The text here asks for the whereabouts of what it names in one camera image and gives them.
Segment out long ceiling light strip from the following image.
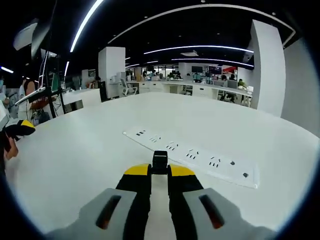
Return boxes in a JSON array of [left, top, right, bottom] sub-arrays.
[[69, 0, 105, 53]]

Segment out row of white office desks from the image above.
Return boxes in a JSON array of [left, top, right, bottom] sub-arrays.
[[127, 79, 253, 107]]

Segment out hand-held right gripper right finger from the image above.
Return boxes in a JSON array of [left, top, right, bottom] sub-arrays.
[[167, 163, 277, 240]]

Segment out white power strip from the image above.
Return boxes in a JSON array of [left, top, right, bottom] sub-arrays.
[[122, 125, 261, 190]]

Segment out computer monitor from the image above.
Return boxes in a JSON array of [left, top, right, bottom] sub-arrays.
[[37, 48, 62, 92]]

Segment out person's left hand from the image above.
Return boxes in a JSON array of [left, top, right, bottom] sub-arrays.
[[0, 129, 20, 162]]

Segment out red wall banner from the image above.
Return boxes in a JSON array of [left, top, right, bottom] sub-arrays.
[[221, 66, 239, 75]]

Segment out white counter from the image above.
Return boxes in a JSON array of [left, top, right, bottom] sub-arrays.
[[62, 88, 102, 112]]

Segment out white office chair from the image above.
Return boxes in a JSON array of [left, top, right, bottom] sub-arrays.
[[120, 78, 140, 97]]

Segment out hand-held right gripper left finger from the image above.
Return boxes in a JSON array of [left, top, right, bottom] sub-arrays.
[[46, 163, 153, 240]]

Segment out black tall box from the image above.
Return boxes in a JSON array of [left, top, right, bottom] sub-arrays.
[[97, 80, 108, 101]]

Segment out silver laptop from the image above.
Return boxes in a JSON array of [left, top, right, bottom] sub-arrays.
[[14, 86, 47, 106]]

